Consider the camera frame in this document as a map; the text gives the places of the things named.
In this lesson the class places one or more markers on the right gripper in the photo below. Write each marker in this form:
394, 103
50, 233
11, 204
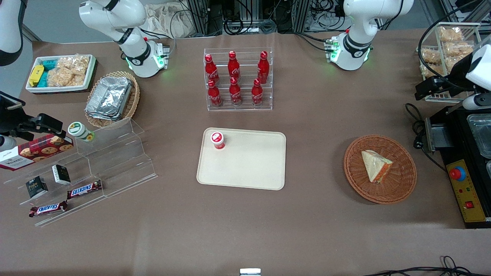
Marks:
8, 119

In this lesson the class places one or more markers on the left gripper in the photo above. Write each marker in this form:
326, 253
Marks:
455, 77

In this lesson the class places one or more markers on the triangular sandwich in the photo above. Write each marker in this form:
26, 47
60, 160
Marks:
375, 165

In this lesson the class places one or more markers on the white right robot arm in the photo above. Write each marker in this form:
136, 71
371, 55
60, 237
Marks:
138, 50

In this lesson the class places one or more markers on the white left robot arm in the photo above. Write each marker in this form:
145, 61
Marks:
358, 34

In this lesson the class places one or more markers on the round brown wicker basket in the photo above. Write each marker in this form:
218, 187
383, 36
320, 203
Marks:
399, 184

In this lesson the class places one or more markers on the oval wicker basket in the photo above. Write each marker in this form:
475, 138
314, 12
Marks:
132, 99

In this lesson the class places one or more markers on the beige plastic tray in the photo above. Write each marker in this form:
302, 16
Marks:
249, 165

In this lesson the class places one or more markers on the clear bag of crackers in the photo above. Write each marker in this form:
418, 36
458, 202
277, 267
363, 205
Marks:
427, 71
430, 56
450, 34
459, 49

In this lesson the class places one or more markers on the red tartan cookie box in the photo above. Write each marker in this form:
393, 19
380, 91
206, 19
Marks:
34, 151

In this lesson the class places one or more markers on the green lidded yogurt cup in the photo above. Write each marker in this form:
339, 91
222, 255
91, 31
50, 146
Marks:
78, 130

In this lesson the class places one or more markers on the white rectangular bin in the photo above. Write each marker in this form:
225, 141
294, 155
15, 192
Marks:
57, 89

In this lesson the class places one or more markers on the teal snack packet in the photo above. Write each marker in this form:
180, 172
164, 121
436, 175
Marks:
43, 79
49, 64

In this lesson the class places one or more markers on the small black coffee box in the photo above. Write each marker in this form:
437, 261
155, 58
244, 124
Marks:
36, 188
61, 174

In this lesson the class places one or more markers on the black appliance with yellow panel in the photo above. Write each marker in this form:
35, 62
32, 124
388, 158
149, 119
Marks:
456, 138

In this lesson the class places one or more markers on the yellow snack packet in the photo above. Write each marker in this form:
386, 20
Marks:
36, 74

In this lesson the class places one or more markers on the steel pan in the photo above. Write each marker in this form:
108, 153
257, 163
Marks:
481, 134

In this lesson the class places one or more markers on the large bag of rice crackers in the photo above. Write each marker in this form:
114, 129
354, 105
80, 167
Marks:
69, 71

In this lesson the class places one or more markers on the snickers chocolate bar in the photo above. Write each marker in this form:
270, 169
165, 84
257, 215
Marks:
84, 189
48, 209

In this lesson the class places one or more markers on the stacked foil containers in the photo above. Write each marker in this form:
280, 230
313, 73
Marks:
109, 97

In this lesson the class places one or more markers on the clear acrylic step shelf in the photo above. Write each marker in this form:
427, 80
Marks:
115, 161

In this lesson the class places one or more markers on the red emergency stop button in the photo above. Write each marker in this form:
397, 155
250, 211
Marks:
457, 173

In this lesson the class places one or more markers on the beige crumpled cloth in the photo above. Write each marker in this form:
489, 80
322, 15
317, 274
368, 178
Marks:
165, 21

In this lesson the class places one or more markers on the red cola bottle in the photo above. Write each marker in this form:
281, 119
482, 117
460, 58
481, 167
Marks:
211, 69
233, 65
257, 94
235, 93
263, 67
214, 95

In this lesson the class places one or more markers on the red capped small cup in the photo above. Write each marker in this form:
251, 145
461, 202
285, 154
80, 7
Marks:
217, 140

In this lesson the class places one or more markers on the clear acrylic bottle rack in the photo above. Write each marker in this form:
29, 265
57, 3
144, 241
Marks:
239, 108

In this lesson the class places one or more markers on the small white box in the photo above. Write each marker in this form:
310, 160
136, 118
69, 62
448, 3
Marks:
250, 272

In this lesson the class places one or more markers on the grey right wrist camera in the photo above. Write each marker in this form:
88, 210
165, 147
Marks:
5, 143

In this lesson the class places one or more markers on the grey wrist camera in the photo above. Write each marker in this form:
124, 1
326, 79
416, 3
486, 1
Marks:
5, 143
475, 102

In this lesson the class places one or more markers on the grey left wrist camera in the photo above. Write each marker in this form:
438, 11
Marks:
475, 102

